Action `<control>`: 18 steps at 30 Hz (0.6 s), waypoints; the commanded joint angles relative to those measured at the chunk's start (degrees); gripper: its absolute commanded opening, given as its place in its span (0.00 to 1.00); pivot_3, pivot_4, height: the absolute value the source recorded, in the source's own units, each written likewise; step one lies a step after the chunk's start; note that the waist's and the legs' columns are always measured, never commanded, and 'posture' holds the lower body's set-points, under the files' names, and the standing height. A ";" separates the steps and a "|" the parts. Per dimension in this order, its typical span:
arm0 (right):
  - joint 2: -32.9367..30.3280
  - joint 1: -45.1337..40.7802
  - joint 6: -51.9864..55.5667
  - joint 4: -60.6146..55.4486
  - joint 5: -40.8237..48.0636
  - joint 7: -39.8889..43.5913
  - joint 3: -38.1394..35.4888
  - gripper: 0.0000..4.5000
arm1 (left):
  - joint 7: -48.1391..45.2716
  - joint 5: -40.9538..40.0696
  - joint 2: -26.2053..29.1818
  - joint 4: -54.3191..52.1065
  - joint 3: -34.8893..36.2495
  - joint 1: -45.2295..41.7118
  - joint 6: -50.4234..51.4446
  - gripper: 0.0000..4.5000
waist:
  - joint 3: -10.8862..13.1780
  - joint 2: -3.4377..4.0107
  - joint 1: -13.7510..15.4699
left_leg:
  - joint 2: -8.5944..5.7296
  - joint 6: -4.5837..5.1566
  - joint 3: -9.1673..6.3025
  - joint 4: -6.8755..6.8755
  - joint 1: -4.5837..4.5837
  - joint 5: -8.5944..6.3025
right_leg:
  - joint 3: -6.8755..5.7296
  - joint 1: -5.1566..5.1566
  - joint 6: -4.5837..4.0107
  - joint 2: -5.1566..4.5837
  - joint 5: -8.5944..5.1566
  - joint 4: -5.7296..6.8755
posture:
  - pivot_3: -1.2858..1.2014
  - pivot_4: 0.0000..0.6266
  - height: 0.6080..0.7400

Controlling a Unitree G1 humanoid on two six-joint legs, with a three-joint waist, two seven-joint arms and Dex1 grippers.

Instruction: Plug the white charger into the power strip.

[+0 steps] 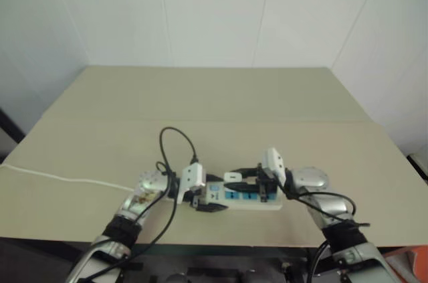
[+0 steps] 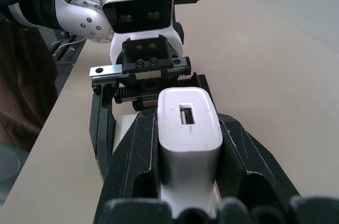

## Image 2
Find grey round base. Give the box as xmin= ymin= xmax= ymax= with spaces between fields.
xmin=0 ymin=141 xmax=21 ymax=182

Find white usb charger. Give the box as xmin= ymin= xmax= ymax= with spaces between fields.
xmin=156 ymin=87 xmax=225 ymax=219

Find brown cloth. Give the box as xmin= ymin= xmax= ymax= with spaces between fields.
xmin=0 ymin=14 xmax=58 ymax=152

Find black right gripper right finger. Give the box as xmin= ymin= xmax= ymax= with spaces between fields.
xmin=218 ymin=113 xmax=300 ymax=201

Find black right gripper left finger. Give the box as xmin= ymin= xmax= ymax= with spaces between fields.
xmin=102 ymin=106 xmax=160 ymax=205

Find dark rack with white wire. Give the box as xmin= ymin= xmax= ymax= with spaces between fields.
xmin=39 ymin=29 xmax=87 ymax=64

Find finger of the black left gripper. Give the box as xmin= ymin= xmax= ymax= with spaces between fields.
xmin=89 ymin=83 xmax=118 ymax=182
xmin=190 ymin=72 xmax=220 ymax=115

